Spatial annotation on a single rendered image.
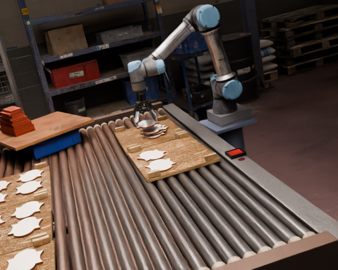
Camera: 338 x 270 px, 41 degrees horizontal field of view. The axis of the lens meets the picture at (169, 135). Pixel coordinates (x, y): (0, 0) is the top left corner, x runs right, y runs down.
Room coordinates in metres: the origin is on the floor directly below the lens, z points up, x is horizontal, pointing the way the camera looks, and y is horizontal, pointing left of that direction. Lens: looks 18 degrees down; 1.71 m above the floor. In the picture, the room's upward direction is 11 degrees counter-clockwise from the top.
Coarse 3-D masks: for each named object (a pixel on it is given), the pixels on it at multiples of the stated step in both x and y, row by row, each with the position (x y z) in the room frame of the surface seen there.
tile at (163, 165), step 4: (156, 160) 2.02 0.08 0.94; (160, 160) 2.01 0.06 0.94; (164, 160) 2.00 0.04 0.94; (168, 160) 1.99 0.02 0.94; (152, 164) 1.97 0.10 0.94; (156, 164) 1.96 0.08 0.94; (160, 164) 1.95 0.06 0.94; (164, 164) 1.94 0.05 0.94; (168, 164) 1.93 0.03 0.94; (172, 164) 1.94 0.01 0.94; (148, 168) 1.96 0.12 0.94; (152, 168) 1.93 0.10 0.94; (156, 168) 1.92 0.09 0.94; (160, 168) 1.91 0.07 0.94; (164, 168) 1.90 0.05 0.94; (168, 168) 1.89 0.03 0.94
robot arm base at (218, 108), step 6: (216, 102) 2.61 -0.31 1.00; (222, 102) 2.59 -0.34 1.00; (228, 102) 2.58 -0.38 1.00; (234, 102) 2.62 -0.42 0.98; (216, 108) 2.60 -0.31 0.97; (222, 108) 2.59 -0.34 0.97; (228, 108) 2.57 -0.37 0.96; (234, 108) 2.59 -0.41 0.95; (216, 114) 2.60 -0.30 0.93; (222, 114) 2.58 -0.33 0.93
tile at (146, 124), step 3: (147, 120) 2.51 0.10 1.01; (150, 120) 2.49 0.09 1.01; (153, 120) 2.48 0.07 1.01; (138, 123) 2.48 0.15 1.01; (141, 123) 2.46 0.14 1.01; (144, 123) 2.45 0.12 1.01; (147, 123) 2.44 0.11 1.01; (150, 123) 2.43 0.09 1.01; (153, 123) 2.41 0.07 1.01; (156, 123) 2.42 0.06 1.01; (138, 126) 2.41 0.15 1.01; (141, 126) 2.40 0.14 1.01; (144, 126) 2.39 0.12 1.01; (147, 126) 2.38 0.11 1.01; (150, 126) 2.38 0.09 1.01
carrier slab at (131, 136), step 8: (168, 120) 2.67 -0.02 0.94; (136, 128) 2.64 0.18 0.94; (168, 128) 2.51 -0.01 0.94; (176, 128) 2.48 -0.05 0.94; (120, 136) 2.54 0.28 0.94; (128, 136) 2.51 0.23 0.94; (136, 136) 2.48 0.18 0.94; (160, 136) 2.39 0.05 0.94; (168, 136) 2.37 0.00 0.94; (120, 144) 2.42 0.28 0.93; (128, 144) 2.37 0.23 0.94; (144, 144) 2.31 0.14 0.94; (152, 144) 2.29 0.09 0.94; (128, 152) 2.25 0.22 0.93
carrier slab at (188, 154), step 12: (168, 144) 2.23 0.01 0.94; (180, 144) 2.20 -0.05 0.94; (192, 144) 2.16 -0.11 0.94; (132, 156) 2.16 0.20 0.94; (168, 156) 2.06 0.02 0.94; (180, 156) 2.03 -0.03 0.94; (192, 156) 2.00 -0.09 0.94; (144, 168) 1.97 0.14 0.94; (180, 168) 1.88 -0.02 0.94; (192, 168) 1.88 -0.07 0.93; (156, 180) 1.84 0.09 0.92
